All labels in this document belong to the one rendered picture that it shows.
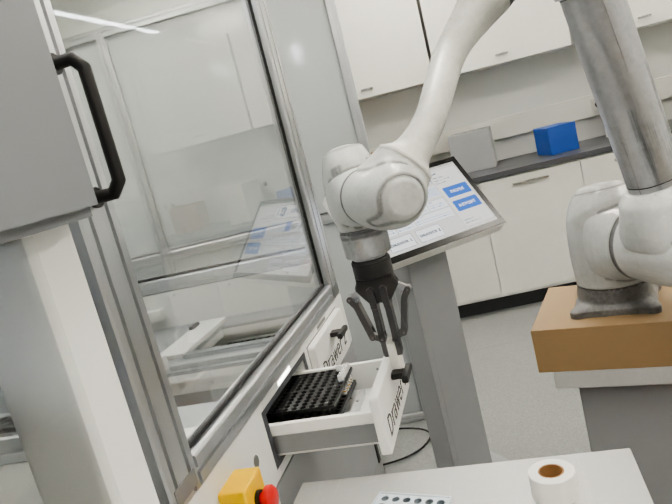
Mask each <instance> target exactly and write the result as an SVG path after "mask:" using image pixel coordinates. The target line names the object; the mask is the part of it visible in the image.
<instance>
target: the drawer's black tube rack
mask: <svg viewBox="0 0 672 504"><path fill-rule="evenodd" d="M339 372H340V371H336V369H333V370H327V371H320V372H314V373H308V374H301V375H295V376H292V377H291V378H290V380H289V381H288V383H287V384H286V386H285V387H284V389H283V390H282V392H281V393H280V395H279V396H278V398H277V399H276V401H275V402H274V403H273V405H272V406H271V408H270V409H269V411H268V412H267V414H266V416H267V420H268V423H277V422H284V421H291V420H299V419H306V418H314V417H321V416H328V415H336V414H343V413H344V412H345V410H346V407H347V405H348V403H349V401H350V399H352V398H351V396H352V394H353V391H354V389H355V387H356V384H357V383H356V379H355V380H353V382H351V383H352V384H351V385H350V386H351V387H350V388H349V391H347V394H345V395H343V394H341V396H340V398H339V400H338V402H337V405H336V407H335V408H331V409H325V404H326V403H328V402H327V400H328V398H329V396H330V394H331V392H332V390H333V388H334V386H338V385H335V384H336V383H337V381H338V377H337V375H338V374H339Z"/></svg>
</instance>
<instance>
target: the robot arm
mask: <svg viewBox="0 0 672 504"><path fill-rule="evenodd" d="M514 1H515V0H457V2H456V4H455V6H454V9H453V11H452V13H451V15H450V17H449V19H448V22H447V24H446V26H445V28H444V30H443V32H442V34H441V36H440V38H439V40H438V42H437V44H436V47H435V49H434V51H433V54H432V57H431V60H430V63H429V66H428V70H427V74H426V78H425V81H424V85H423V89H422V92H421V96H420V100H419V103H418V107H417V110H416V113H415V115H414V117H413V119H412V121H411V123H410V124H409V126H408V127H407V129H406V130H405V131H404V133H403V134H402V135H401V136H400V137H399V138H398V139H397V140H396V141H394V142H392V143H388V144H381V145H380V146H379V147H378V148H377V149H376V150H375V151H374V152H373V153H372V154H371V155H370V154H369V153H368V151H367V150H366V149H365V147H364V146H363V145H362V144H347V145H342V146H339V147H336V148H334V149H332V150H330V151H329V152H327V153H326V154H325V155H324V156H323V162H322V180H323V186H324V191H325V196H326V200H327V204H328V207H329V210H330V213H331V216H332V219H333V220H334V222H335V224H336V226H337V228H338V231H339V234H340V239H341V241H342V245H343V248H344V252H345V256H346V259H347V260H350V261H352V263H351V265H352V269H353V273H354V277H355V281H356V285H355V291H354V292H353V293H352V294H350V295H349V296H348V298H347V299H346V301H347V303H348V304H349V305H350V306H351V307H352V308H354V310H355V312H356V314H357V316H358V318H359V320H360V322H361V324H362V325H363V327H364V329H365V331H366V333H367V335H368V337H369V339H370V340H371V341H379V342H380V343H381V346H382V350H383V354H384V356H385V357H390V361H391V365H392V369H393V370H394V369H400V368H403V366H402V362H401V358H400V355H402V354H403V350H404V349H403V345H402V341H401V337H402V336H405V335H406V334H407V331H408V295H409V293H410V290H411V287H412V285H411V284H410V283H407V284H405V283H402V282H400V281H399V279H398V278H397V276H396V275H395V274H394V270H393V266H392V262H391V258H390V254H389V253H388V251H389V250H390V249H391V243H390V238H389V234H388V230H395V229H400V228H403V227H406V226H408V225H410V224H411V223H413V222H414V221H415V220H416V219H418V218H419V216H420V215H421V214H422V212H423V211H424V209H425V207H426V204H427V201H428V186H429V183H430V180H431V178H432V176H431V173H430V170H429V162H430V158H431V156H432V153H433V151H434V149H435V147H436V145H437V143H438V141H439V139H440V136H441V134H442V132H443V129H444V126H445V124H446V121H447V118H448V114H449V111H450V107H451V104H452V101H453V97H454V94H455V90H456V87H457V83H458V80H459V76H460V73H461V70H462V67H463V64H464V62H465V60H466V58H467V56H468V54H469V53H470V51H471V50H472V48H473V47H474V46H475V44H476V43H477V42H478V41H479V40H480V38H481V37H482V36H483V35H484V34H485V33H486V32H487V31H488V30H489V28H490V27H491V26H492V25H493V24H494V23H495V22H496V21H497V20H498V19H499V18H500V17H501V16H502V15H503V14H504V13H505V12H506V11H507V10H508V9H509V7H510V6H511V5H512V4H513V2H514ZM553 1H555V2H558V1H559V2H560V5H561V8H562V11H563V13H564V16H565V19H566V22H567V24H568V27H569V30H570V33H571V36H572V38H573V41H574V44H575V47H576V49H577V52H578V55H579V58H580V61H581V63H582V66H583V69H584V72H585V74H586V77H587V80H588V83H589V85H590V88H591V91H592V94H593V97H594V99H595V102H596V105H597V108H598V110H599V113H600V116H601V119H602V122H603V124H604V127H605V130H606V133H607V135H608V138H609V141H610V144H611V147H612V149H613V152H614V155H615V158H616V160H617V163H618V166H619V169H620V172H621V174H622V177H623V180H624V182H622V181H620V180H609V181H604V182H599V183H595V184H591V185H588V186H584V187H581V188H579V189H578V190H577V191H576V192H575V194H574V196H572V197H571V200H570V203H569V206H568V211H567V217H566V231H567V240H568V247H569V253H570V258H571V263H572V267H573V271H574V274H575V278H576V283H577V296H578V297H577V300H576V303H575V307H574V308H573V309H572V310H571V311H570V317H571V319H573V320H579V319H585V318H593V317H606V316H619V315H633V314H658V313H661V312H662V311H663V310H662V305H661V303H660V302H659V297H658V292H659V290H661V286H667V287H672V133H671V130H670V127H669V124H668V121H667V118H666V115H665V112H664V109H663V106H662V103H661V100H660V97H659V94H658V91H657V88H656V85H655V82H654V79H653V76H652V73H651V70H650V67H649V64H648V61H647V58H646V55H645V52H644V49H643V46H642V43H641V40H640V37H639V34H638V31H637V28H636V25H635V22H634V19H633V16H632V13H631V10H630V7H629V4H628V1H627V0H553ZM396 288H398V289H399V294H401V295H402V296H401V328H400V329H399V327H398V323H397V319H396V315H395V311H394V307H393V302H392V297H393V295H394V292H395V290H396ZM359 295H360V296H361V297H362V298H363V299H365V300H366V301H367V302H368V303H369V304H370V308H371V310H372V313H373V317H374V321H375V325H376V329H377V331H376V329H375V328H374V326H373V324H372V322H371V320H370V318H369V316H368V314H367V312H366V310H365V309H364V307H363V305H362V303H361V302H360V297H359ZM380 303H383V305H384V308H385V311H386V315H387V319H388V323H389V326H390V330H391V334H392V337H391V336H388V337H387V335H388V334H387V333H386V329H385V325H384V321H383V317H382V313H381V309H380Z"/></svg>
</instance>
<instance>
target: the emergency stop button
mask: <svg viewBox="0 0 672 504"><path fill-rule="evenodd" d="M259 501H260V504H279V494H278V490H277V488H276V487H275V486H274V485H272V484H268V485H266V486H264V488H263V491H262V492H261V493H260V496H259Z"/></svg>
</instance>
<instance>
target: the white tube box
mask: <svg viewBox="0 0 672 504"><path fill-rule="evenodd" d="M372 504H453V500H452V496H441V495H427V494H412V493H397V492H383V491H382V492H381V491H380V492H379V494H378V495H377V497H376V498H375V499H374V501H373V502H372Z"/></svg>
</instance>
